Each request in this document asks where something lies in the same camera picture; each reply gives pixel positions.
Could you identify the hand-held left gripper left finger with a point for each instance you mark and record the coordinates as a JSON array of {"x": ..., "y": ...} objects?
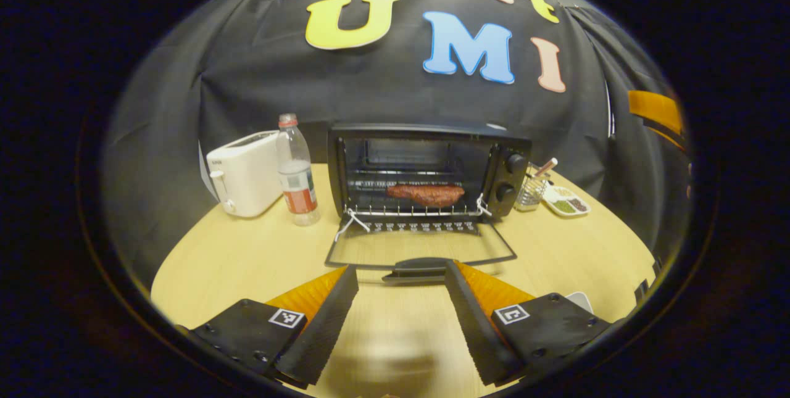
[{"x": 324, "y": 327}]

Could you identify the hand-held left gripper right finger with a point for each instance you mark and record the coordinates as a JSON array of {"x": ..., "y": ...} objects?
[{"x": 475, "y": 327}]

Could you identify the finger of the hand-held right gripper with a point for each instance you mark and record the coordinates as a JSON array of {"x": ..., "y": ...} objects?
[{"x": 657, "y": 111}]

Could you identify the reddish brown meat piece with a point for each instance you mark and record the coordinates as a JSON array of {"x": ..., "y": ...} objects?
[{"x": 426, "y": 194}]

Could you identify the black electric oven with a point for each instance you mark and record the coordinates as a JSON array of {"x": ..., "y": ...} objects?
[{"x": 503, "y": 169}]

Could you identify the white plate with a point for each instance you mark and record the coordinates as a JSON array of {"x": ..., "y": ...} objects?
[{"x": 580, "y": 302}]

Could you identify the brown stick with white tip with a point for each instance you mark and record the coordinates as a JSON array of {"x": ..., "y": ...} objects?
[{"x": 546, "y": 167}]

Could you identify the white divided dish with beans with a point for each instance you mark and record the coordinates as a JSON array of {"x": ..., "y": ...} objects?
[{"x": 568, "y": 203}]

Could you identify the clear plastic bottle red label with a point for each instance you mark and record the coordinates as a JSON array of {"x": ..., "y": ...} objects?
[{"x": 297, "y": 176}]

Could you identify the white toaster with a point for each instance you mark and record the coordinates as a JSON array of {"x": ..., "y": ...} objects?
[{"x": 247, "y": 173}]

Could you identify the black backdrop cloth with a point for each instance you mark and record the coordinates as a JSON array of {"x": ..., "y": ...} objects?
[{"x": 382, "y": 95}]

